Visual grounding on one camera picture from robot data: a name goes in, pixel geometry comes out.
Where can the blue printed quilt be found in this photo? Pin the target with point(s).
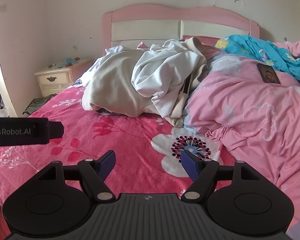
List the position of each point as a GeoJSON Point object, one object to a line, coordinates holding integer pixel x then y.
{"type": "Point", "coordinates": [252, 46]}

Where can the blue crumpled cloth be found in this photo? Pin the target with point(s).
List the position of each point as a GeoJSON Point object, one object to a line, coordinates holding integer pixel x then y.
{"type": "Point", "coordinates": [68, 61]}

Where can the pink and white headboard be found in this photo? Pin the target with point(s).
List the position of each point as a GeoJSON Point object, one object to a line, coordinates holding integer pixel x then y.
{"type": "Point", "coordinates": [145, 27]}

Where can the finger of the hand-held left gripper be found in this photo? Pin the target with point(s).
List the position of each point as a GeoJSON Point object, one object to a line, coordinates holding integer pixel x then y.
{"type": "Point", "coordinates": [56, 130]}

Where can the cream jacket with black stripe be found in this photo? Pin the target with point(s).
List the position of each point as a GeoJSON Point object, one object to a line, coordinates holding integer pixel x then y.
{"type": "Point", "coordinates": [195, 46]}

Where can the black folding stool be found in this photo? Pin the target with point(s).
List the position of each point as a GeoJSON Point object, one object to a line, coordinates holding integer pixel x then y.
{"type": "Point", "coordinates": [37, 103]}

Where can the dark smartphone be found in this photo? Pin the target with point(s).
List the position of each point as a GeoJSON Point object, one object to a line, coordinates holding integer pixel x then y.
{"type": "Point", "coordinates": [268, 73]}

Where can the cream nightstand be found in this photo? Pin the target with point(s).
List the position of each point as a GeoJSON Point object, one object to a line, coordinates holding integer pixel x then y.
{"type": "Point", "coordinates": [57, 78]}

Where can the pink floral fleece blanket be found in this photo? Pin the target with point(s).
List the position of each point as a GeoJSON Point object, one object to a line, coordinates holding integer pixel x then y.
{"type": "Point", "coordinates": [130, 135]}

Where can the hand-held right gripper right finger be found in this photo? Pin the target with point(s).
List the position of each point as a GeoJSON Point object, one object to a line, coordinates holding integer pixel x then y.
{"type": "Point", "coordinates": [190, 164]}

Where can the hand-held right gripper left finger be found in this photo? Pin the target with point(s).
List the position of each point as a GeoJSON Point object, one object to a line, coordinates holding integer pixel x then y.
{"type": "Point", "coordinates": [107, 165]}

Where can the white sweatshirt with bear outline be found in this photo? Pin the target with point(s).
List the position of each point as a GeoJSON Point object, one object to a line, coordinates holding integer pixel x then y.
{"type": "Point", "coordinates": [162, 75]}

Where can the light pink quilt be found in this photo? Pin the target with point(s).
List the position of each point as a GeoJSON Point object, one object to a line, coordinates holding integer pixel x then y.
{"type": "Point", "coordinates": [240, 100]}

